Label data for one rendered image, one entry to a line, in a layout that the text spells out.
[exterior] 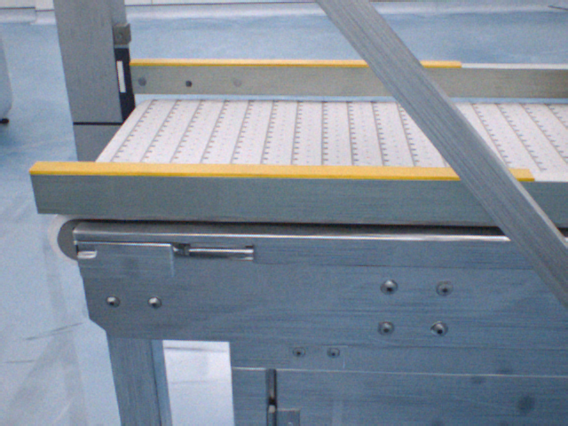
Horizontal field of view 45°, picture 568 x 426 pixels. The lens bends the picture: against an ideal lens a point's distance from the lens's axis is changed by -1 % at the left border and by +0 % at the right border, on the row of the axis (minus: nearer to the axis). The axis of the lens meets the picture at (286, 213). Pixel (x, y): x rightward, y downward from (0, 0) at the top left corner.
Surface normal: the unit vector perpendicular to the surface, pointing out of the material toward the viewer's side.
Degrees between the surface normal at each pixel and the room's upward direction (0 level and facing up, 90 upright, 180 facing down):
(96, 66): 90
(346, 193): 90
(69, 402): 0
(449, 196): 90
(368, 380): 90
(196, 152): 0
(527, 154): 0
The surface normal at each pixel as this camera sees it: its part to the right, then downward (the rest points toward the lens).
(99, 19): -0.05, 0.47
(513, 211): -0.59, 0.33
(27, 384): 0.00, -0.88
